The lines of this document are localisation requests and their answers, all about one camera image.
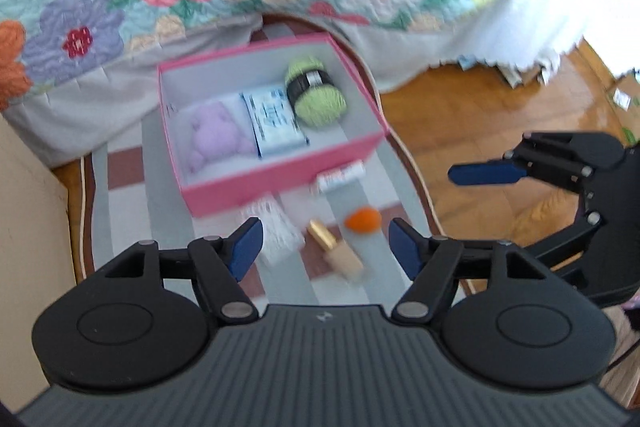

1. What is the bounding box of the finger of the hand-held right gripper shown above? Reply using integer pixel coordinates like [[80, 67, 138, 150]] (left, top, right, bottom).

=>
[[448, 131, 626, 195], [530, 189, 606, 265]]

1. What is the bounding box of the checked oval rug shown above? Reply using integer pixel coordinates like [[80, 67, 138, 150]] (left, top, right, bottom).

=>
[[80, 14, 473, 308]]

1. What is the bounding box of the green yarn ball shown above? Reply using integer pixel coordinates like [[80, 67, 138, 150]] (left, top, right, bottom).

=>
[[284, 56, 348, 128]]

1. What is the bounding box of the purple plush toy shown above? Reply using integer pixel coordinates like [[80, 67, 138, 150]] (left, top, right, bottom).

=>
[[186, 103, 258, 172]]

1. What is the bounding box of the grey bed skirt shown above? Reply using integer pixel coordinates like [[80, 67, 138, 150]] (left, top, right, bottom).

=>
[[5, 14, 441, 168]]

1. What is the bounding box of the small white tissue pack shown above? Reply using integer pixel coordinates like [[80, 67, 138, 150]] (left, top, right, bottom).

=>
[[312, 159, 366, 195]]

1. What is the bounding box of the pink cardboard box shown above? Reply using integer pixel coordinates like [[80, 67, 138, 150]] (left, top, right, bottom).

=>
[[157, 32, 388, 219]]

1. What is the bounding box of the gold cap foundation bottle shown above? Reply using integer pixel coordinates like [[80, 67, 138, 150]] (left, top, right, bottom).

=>
[[306, 219, 365, 283]]

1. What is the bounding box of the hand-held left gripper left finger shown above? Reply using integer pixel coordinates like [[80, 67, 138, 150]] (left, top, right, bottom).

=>
[[102, 217, 264, 324]]

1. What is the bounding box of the orange makeup sponge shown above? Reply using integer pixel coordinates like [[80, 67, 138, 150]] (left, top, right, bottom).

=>
[[345, 207, 382, 234]]

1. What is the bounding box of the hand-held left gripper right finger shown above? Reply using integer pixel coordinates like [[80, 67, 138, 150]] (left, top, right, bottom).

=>
[[388, 218, 548, 325]]

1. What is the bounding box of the clear floss pick container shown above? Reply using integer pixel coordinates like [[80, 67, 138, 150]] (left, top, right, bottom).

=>
[[240, 194, 306, 268]]

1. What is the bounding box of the blue wet wipes pack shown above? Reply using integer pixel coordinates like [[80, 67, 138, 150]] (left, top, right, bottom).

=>
[[241, 88, 308, 158]]

